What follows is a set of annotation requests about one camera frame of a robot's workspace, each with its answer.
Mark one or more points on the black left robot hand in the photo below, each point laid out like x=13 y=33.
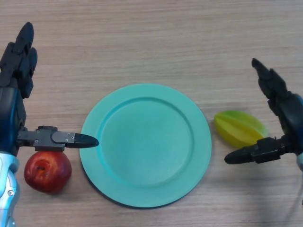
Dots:
x=9 y=113

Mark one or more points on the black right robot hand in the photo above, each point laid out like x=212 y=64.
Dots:
x=292 y=118

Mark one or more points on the yellow starfruit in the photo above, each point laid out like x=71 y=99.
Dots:
x=236 y=127

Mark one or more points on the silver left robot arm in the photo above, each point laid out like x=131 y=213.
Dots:
x=8 y=191

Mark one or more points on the green round plate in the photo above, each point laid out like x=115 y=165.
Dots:
x=146 y=151

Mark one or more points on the red apple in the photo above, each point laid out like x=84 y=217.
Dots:
x=47 y=172

